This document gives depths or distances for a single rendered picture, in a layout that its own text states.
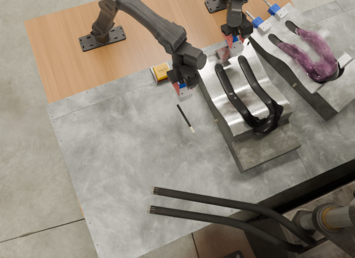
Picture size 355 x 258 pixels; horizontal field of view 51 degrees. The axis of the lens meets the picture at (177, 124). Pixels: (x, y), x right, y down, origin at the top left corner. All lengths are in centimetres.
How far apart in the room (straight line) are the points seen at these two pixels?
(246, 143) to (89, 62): 75
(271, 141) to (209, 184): 30
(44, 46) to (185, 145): 75
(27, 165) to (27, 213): 28
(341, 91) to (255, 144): 41
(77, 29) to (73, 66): 18
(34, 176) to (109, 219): 101
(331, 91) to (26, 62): 189
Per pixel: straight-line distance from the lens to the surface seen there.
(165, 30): 124
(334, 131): 170
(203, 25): 175
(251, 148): 149
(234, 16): 141
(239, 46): 158
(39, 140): 245
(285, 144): 154
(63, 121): 158
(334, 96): 163
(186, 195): 142
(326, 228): 134
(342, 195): 167
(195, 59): 124
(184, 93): 142
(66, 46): 172
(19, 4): 292
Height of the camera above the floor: 226
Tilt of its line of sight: 72 degrees down
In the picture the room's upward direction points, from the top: 11 degrees clockwise
